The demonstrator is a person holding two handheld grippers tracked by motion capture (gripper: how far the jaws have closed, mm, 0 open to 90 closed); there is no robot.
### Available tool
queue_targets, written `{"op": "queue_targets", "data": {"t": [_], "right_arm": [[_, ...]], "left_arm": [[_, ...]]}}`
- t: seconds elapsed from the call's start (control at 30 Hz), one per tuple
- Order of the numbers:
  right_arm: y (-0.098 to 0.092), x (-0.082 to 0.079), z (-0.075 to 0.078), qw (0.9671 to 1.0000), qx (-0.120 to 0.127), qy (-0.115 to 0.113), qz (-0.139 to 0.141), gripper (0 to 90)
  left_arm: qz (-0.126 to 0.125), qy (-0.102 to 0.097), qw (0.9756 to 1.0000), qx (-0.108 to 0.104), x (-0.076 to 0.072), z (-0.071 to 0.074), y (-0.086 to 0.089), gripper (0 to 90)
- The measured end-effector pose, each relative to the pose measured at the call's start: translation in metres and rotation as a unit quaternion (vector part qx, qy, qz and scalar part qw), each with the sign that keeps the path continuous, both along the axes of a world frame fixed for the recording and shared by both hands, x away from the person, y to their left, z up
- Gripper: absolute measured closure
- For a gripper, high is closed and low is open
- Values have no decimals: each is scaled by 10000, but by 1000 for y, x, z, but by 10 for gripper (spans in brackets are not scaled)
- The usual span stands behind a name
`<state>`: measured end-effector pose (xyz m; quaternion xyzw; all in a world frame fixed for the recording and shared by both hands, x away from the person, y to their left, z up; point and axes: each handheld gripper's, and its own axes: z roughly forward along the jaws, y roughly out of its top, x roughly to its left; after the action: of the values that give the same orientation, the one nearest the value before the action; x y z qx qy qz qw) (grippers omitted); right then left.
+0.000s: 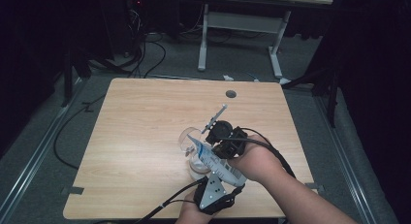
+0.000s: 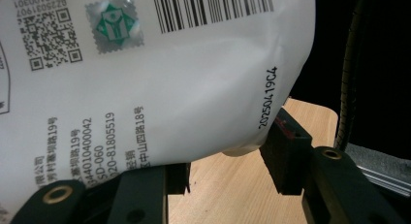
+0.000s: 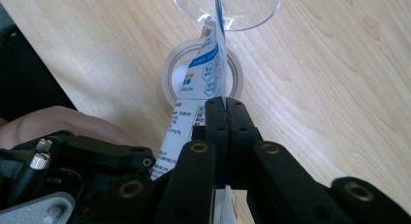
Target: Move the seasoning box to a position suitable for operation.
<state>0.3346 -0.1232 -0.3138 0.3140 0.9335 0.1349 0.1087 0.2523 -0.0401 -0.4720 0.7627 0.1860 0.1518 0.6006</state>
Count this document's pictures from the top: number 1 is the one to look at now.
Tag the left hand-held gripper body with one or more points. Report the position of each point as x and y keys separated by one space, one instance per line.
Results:
x=211 y=193

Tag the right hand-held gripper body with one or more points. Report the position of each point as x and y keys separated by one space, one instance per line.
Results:
x=234 y=141

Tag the white and blue packet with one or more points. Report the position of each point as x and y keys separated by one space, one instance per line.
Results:
x=210 y=159

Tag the clear jar with hinged lid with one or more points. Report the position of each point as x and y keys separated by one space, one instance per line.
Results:
x=187 y=138

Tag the person's left hand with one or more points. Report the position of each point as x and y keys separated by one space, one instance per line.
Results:
x=190 y=214

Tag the person's right hand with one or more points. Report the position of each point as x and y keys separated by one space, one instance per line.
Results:
x=258 y=162

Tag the white plug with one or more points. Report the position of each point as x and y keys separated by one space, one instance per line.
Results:
x=227 y=78

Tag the grey tape patch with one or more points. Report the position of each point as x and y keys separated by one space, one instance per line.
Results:
x=315 y=186
x=73 y=190

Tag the black stand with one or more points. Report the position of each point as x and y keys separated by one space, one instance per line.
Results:
x=332 y=101
x=67 y=78

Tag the desk with white legs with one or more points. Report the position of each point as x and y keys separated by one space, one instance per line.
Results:
x=242 y=22

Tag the black computer with red light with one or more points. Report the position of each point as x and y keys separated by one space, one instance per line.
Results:
x=139 y=3

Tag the metal floor rail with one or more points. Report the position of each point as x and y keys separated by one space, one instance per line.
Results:
x=38 y=153
x=345 y=159

